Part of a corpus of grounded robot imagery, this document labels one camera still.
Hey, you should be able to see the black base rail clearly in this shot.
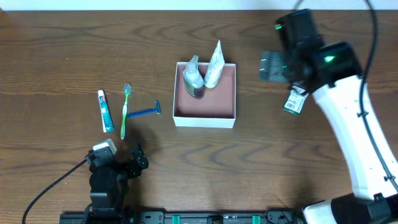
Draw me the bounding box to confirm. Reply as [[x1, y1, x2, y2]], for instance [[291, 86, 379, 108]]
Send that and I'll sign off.
[[59, 210, 305, 224]]

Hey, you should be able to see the green white soap packet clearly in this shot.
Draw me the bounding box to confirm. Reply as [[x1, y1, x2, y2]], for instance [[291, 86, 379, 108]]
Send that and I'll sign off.
[[283, 86, 308, 116]]

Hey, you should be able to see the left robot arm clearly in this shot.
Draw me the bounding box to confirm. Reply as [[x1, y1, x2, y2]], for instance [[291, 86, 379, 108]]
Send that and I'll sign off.
[[85, 139, 149, 218]]

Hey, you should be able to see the left black cable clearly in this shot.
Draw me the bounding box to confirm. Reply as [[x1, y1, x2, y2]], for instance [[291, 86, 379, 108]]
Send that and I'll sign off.
[[21, 159, 88, 224]]

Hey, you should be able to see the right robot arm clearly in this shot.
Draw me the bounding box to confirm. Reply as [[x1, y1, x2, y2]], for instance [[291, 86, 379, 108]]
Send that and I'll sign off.
[[259, 9, 397, 223]]

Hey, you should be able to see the white cream tube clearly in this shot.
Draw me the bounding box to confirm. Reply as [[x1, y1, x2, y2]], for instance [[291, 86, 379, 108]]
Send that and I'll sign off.
[[204, 40, 224, 88]]

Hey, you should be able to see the clear spray bottle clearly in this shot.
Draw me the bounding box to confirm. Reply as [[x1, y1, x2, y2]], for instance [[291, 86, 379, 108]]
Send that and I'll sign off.
[[183, 55, 205, 99]]

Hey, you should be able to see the green toothbrush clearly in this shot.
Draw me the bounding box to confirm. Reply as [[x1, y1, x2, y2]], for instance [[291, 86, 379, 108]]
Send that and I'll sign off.
[[121, 83, 132, 140]]

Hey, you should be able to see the teal toothpaste tube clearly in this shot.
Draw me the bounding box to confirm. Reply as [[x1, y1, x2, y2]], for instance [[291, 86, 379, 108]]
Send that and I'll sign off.
[[98, 90, 114, 133]]

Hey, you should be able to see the right black cable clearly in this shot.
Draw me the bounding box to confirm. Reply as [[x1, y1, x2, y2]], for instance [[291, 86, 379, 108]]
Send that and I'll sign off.
[[292, 0, 398, 192]]

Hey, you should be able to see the black cable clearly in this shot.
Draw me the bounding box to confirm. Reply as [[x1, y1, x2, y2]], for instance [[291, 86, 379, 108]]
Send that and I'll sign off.
[[292, 0, 398, 192], [21, 159, 88, 224]]

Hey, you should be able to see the white cardboard box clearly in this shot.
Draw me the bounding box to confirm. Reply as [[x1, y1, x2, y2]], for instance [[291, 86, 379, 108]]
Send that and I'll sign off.
[[172, 62, 237, 128]]

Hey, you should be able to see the blue disposable razor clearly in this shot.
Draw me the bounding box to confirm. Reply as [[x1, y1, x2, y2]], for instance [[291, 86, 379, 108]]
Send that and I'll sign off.
[[126, 101, 162, 118]]

